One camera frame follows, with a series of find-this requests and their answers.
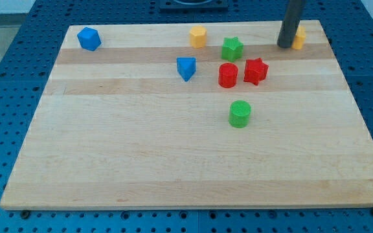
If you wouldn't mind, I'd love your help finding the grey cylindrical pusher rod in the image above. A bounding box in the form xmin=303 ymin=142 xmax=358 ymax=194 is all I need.
xmin=277 ymin=0 xmax=307 ymax=49

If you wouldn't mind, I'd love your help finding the yellow hexagon block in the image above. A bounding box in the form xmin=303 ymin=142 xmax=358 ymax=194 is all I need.
xmin=189 ymin=25 xmax=207 ymax=49

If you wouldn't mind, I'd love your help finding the light wooden board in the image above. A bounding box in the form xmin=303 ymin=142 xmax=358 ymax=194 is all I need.
xmin=0 ymin=20 xmax=373 ymax=211

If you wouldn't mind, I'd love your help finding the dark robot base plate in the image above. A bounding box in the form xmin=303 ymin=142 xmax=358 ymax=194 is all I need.
xmin=156 ymin=0 xmax=229 ymax=12

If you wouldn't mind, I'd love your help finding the red cylinder block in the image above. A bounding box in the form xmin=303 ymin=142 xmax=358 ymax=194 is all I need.
xmin=218 ymin=63 xmax=238 ymax=88

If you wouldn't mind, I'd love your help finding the yellow block behind rod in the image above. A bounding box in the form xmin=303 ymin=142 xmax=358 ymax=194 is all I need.
xmin=291 ymin=25 xmax=306 ymax=50

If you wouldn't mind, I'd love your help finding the blue triangle block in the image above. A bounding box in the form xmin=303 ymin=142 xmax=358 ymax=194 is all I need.
xmin=176 ymin=57 xmax=196 ymax=82

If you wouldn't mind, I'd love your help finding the blue cube block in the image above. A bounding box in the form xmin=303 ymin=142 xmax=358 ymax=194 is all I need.
xmin=77 ymin=27 xmax=102 ymax=51

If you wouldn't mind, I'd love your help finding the green star block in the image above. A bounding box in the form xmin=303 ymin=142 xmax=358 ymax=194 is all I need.
xmin=221 ymin=37 xmax=243 ymax=62

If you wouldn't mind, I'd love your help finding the red star block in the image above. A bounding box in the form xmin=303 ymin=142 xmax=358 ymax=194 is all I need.
xmin=243 ymin=58 xmax=269 ymax=85

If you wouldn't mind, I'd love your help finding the green cylinder block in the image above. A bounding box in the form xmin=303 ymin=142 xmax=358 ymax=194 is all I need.
xmin=229 ymin=100 xmax=251 ymax=128

